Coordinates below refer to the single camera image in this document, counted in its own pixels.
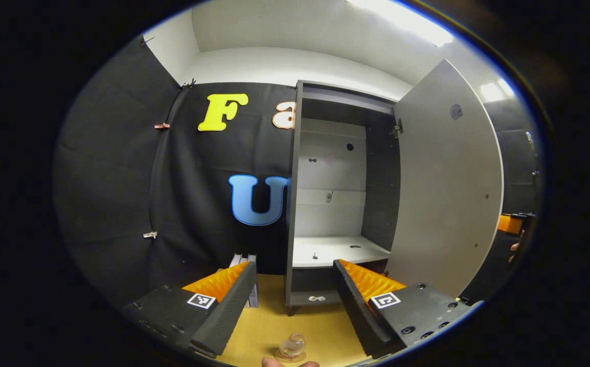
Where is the round tan coaster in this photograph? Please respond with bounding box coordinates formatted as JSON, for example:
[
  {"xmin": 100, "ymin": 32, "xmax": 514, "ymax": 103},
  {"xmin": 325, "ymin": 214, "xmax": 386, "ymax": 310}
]
[{"xmin": 273, "ymin": 348, "xmax": 309, "ymax": 364}]

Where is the dark grey cabinet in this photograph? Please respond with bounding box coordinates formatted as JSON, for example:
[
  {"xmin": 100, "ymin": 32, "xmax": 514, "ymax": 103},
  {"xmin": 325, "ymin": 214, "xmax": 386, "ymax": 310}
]
[{"xmin": 284, "ymin": 80, "xmax": 403, "ymax": 317}]

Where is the black backdrop cloth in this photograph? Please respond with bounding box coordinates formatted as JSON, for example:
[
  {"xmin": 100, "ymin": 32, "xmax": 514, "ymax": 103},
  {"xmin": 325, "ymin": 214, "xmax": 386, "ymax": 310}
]
[{"xmin": 53, "ymin": 35, "xmax": 541, "ymax": 311}]

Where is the clear plastic bottle red label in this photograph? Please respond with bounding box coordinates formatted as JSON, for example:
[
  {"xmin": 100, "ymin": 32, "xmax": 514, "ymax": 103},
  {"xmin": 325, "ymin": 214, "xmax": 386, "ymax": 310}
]
[{"xmin": 278, "ymin": 333, "xmax": 307, "ymax": 357}]

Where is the grey blue book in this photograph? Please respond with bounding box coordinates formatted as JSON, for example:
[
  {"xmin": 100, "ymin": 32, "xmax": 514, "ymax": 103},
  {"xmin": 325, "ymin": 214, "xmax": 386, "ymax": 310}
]
[{"xmin": 246, "ymin": 253, "xmax": 260, "ymax": 308}]

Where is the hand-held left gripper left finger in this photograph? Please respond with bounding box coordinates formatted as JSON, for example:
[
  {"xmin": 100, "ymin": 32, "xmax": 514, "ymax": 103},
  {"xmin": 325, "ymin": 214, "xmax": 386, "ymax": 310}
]
[{"xmin": 120, "ymin": 261, "xmax": 258, "ymax": 359}]

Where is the small ceiling light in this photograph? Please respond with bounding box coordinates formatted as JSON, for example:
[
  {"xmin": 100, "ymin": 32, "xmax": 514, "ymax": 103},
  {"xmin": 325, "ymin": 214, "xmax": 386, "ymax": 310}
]
[{"xmin": 480, "ymin": 78, "xmax": 516, "ymax": 102}]

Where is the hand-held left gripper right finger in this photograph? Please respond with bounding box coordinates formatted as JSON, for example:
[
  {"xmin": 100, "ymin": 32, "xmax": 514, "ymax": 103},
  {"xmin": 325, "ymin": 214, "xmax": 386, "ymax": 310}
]
[{"xmin": 332, "ymin": 259, "xmax": 472, "ymax": 360}]

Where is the beige cabinet door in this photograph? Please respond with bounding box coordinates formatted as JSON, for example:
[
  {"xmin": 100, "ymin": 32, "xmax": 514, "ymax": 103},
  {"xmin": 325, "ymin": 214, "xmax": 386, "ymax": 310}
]
[{"xmin": 386, "ymin": 59, "xmax": 505, "ymax": 302}]

